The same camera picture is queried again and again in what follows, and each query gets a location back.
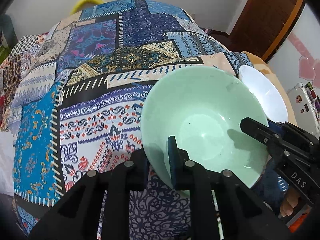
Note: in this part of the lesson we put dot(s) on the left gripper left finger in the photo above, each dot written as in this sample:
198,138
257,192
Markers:
131,175

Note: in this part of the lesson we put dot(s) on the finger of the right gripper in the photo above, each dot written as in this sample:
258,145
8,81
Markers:
257,131
290,132

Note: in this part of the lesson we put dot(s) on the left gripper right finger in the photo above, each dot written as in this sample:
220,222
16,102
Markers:
188,175

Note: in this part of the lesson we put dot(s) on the white bowl with dots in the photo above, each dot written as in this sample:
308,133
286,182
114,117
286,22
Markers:
266,93

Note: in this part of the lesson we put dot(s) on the mint green bowl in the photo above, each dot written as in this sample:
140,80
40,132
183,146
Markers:
202,107

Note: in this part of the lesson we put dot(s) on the right hand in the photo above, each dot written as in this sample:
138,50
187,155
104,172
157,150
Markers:
290,202

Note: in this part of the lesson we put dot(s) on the white sticker suitcase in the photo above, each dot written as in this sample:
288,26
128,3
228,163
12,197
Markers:
305,105

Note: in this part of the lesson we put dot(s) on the white wardrobe with hearts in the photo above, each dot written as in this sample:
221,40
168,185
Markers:
297,59

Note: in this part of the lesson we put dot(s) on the blue patchwork bedspread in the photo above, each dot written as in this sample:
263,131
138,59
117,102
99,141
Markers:
71,98

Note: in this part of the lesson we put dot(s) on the brown wooden door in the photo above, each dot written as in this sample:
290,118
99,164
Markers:
263,25

